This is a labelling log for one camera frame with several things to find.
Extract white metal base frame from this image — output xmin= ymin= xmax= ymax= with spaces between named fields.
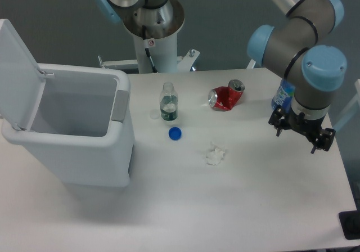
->
xmin=97 ymin=49 xmax=200 ymax=72

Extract white trash bin lid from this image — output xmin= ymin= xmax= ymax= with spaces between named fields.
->
xmin=1 ymin=19 xmax=46 ymax=130

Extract white crumpled paper ball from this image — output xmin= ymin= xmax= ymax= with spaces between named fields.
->
xmin=205 ymin=142 xmax=226 ymax=166

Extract black cable on pedestal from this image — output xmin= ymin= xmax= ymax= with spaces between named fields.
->
xmin=142 ymin=25 xmax=158 ymax=74

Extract white frame at right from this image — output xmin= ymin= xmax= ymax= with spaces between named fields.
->
xmin=333 ymin=79 xmax=359 ymax=131

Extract clear plastic bottle green label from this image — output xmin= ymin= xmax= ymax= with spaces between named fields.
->
xmin=159 ymin=82 xmax=178 ymax=122

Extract black device at table edge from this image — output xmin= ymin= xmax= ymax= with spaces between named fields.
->
xmin=339 ymin=210 xmax=359 ymax=240

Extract white trash bin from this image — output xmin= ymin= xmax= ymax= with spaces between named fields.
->
xmin=2 ymin=64 xmax=134 ymax=187

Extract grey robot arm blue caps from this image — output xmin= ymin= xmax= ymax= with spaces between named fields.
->
xmin=95 ymin=0 xmax=347 ymax=151

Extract white bottle cap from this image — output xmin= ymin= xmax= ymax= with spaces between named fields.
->
xmin=150 ymin=110 xmax=159 ymax=119

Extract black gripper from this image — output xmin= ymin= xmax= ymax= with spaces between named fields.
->
xmin=268 ymin=106 xmax=336 ymax=154

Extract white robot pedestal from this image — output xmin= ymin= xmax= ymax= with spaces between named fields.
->
xmin=123 ymin=0 xmax=185 ymax=74

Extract blue plastic bottle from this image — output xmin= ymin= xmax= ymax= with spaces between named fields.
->
xmin=271 ymin=79 xmax=295 ymax=112

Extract crushed red soda can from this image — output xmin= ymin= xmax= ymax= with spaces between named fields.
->
xmin=208 ymin=79 xmax=245 ymax=111

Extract blue bottle cap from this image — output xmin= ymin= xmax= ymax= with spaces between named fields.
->
xmin=168 ymin=127 xmax=182 ymax=141

